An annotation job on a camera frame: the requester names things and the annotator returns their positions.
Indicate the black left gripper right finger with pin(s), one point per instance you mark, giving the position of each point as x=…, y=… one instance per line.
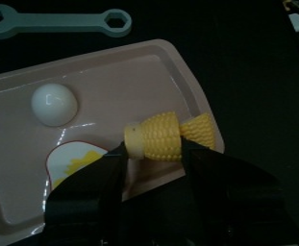
x=229, y=189

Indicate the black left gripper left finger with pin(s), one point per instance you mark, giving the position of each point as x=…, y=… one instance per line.
x=92, y=189

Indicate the yellow toy corn bottom piece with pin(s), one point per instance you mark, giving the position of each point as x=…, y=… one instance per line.
x=156, y=137

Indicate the yellow toy corn piece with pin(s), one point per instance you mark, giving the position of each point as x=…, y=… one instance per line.
x=156, y=137
x=201, y=129

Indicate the yellow toy corn top piece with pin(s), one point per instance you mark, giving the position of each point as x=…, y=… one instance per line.
x=201, y=129

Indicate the toy fried egg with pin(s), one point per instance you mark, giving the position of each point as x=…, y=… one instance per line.
x=69, y=161

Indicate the white toy egg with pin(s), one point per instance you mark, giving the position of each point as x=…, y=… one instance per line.
x=54, y=104

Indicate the pink plastic tray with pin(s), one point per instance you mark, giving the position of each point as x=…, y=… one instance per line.
x=126, y=86

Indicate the grey-green toy wrench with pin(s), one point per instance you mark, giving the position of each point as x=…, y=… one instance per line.
x=58, y=22

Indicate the white object beyond table edge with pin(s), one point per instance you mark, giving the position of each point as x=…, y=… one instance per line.
x=298, y=21

